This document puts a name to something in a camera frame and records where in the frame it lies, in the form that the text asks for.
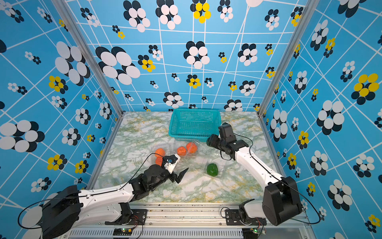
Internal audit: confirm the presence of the orange fruit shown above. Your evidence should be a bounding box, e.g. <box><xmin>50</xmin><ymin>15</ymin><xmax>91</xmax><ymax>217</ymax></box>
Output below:
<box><xmin>154</xmin><ymin>148</ymin><xmax>166</xmax><ymax>158</ymax></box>
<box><xmin>186</xmin><ymin>142</ymin><xmax>198</xmax><ymax>154</ymax></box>
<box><xmin>155</xmin><ymin>157</ymin><xmax>163</xmax><ymax>166</ymax></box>
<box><xmin>177</xmin><ymin>146</ymin><xmax>188</xmax><ymax>156</ymax></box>

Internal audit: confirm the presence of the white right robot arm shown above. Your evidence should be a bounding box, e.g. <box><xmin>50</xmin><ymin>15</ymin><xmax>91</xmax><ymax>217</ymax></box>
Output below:
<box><xmin>207</xmin><ymin>123</ymin><xmax>302</xmax><ymax>226</ymax></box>

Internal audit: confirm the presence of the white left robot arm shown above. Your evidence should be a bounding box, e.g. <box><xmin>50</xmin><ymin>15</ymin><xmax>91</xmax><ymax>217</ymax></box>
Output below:
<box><xmin>40</xmin><ymin>154</ymin><xmax>187</xmax><ymax>239</ymax></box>

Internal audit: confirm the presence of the teal plastic basket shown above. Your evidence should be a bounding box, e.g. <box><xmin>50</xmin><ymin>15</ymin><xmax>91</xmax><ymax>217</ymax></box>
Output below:
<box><xmin>169</xmin><ymin>109</ymin><xmax>221</xmax><ymax>142</ymax></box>

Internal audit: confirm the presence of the green circuit board left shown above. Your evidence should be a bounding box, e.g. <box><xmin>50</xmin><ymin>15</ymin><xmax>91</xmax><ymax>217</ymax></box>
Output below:
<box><xmin>113</xmin><ymin>228</ymin><xmax>133</xmax><ymax>237</ymax></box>

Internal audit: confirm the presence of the green circuit board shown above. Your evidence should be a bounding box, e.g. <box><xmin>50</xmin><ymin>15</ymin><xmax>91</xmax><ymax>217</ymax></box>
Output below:
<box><xmin>242</xmin><ymin>228</ymin><xmax>259</xmax><ymax>239</ymax></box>
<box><xmin>113</xmin><ymin>228</ymin><xmax>133</xmax><ymax>237</ymax></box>

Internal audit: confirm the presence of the green circuit board right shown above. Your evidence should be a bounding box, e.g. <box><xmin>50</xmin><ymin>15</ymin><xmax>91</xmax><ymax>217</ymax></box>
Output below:
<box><xmin>242</xmin><ymin>228</ymin><xmax>259</xmax><ymax>239</ymax></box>

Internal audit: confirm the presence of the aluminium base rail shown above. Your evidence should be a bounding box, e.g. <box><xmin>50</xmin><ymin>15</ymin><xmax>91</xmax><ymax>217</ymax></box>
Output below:
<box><xmin>61</xmin><ymin>203</ymin><xmax>315</xmax><ymax>239</ymax></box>

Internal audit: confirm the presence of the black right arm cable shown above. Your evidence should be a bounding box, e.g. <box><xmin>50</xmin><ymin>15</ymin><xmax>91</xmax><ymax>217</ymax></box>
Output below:
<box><xmin>219</xmin><ymin>133</ymin><xmax>321</xmax><ymax>225</ymax></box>

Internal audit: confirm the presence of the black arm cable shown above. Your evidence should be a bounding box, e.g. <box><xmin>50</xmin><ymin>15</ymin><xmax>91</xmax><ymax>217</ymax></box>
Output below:
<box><xmin>219</xmin><ymin>133</ymin><xmax>321</xmax><ymax>225</ymax></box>
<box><xmin>17</xmin><ymin>152</ymin><xmax>163</xmax><ymax>230</ymax></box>

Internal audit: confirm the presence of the aluminium corner post left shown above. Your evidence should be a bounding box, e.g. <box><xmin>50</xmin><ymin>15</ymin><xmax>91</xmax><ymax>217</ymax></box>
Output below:
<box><xmin>52</xmin><ymin>1</ymin><xmax>123</xmax><ymax>117</ymax></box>

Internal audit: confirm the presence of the aluminium corner post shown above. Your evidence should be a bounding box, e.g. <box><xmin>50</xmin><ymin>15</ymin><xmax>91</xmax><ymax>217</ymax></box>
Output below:
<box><xmin>52</xmin><ymin>1</ymin><xmax>123</xmax><ymax>117</ymax></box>
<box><xmin>259</xmin><ymin>0</ymin><xmax>320</xmax><ymax>117</ymax></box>

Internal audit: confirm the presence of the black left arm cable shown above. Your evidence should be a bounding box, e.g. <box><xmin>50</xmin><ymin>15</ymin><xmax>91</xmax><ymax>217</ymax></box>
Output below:
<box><xmin>17</xmin><ymin>152</ymin><xmax>163</xmax><ymax>230</ymax></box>

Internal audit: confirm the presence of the aluminium corner post right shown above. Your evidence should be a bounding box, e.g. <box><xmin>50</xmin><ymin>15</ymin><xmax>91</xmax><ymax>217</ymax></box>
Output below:
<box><xmin>259</xmin><ymin>0</ymin><xmax>320</xmax><ymax>117</ymax></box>

